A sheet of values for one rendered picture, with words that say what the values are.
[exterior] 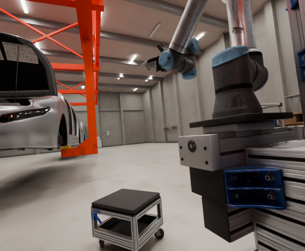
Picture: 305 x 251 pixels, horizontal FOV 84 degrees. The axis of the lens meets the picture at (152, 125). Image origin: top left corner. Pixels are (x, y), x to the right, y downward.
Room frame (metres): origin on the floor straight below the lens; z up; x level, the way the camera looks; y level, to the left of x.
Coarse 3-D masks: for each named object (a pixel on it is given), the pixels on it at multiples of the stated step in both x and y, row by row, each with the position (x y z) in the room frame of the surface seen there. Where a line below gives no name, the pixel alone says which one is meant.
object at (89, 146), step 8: (88, 40) 3.52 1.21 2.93; (88, 48) 3.51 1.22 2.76; (88, 56) 3.51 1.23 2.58; (88, 64) 3.51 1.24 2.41; (88, 72) 3.50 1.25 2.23; (88, 80) 3.50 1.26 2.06; (88, 88) 3.50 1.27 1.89; (88, 96) 3.49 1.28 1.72; (88, 104) 3.49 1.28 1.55; (88, 112) 3.49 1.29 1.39; (88, 120) 3.48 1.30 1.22; (88, 128) 3.48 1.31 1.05; (96, 136) 3.53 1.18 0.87; (80, 144) 3.44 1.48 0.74; (88, 144) 3.49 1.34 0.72; (96, 144) 3.52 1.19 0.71; (64, 152) 3.33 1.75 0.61; (72, 152) 3.38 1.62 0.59; (80, 152) 3.42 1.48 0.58; (88, 152) 3.47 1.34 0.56; (96, 152) 3.52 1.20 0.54
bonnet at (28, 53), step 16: (0, 32) 2.30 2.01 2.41; (0, 48) 2.48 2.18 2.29; (16, 48) 2.53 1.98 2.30; (32, 48) 2.57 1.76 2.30; (0, 64) 2.64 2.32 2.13; (16, 64) 2.70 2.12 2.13; (32, 64) 2.76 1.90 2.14; (48, 64) 2.80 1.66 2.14; (0, 80) 2.76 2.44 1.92; (32, 80) 2.90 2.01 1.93; (48, 80) 2.96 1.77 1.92; (0, 96) 2.85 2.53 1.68; (16, 96) 2.93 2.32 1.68; (32, 96) 3.02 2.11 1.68
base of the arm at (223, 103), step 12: (240, 84) 0.51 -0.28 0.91; (252, 84) 0.53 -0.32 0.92; (216, 96) 0.57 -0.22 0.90; (228, 96) 0.52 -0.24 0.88; (240, 96) 0.50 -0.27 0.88; (252, 96) 0.51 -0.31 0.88; (216, 108) 0.55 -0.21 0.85; (228, 108) 0.51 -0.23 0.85; (240, 108) 0.49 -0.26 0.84; (252, 108) 0.49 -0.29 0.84
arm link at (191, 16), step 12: (192, 0) 0.62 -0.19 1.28; (204, 0) 0.62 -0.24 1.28; (192, 12) 0.64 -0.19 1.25; (180, 24) 0.67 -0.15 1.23; (192, 24) 0.66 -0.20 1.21; (180, 36) 0.68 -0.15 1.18; (168, 48) 0.74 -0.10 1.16; (180, 48) 0.71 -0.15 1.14; (168, 60) 0.72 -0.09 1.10; (180, 60) 0.75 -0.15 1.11
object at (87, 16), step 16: (32, 0) 2.72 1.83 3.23; (48, 0) 2.75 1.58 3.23; (64, 0) 2.78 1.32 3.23; (80, 0) 2.52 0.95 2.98; (96, 0) 2.92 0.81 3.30; (80, 16) 2.86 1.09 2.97; (96, 16) 3.46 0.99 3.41; (80, 32) 3.29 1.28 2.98; (96, 32) 4.00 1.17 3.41; (96, 48) 4.71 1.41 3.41; (64, 64) 5.45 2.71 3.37; (80, 64) 5.60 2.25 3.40; (96, 64) 5.73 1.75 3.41; (96, 80) 7.28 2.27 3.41; (96, 96) 9.93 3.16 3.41
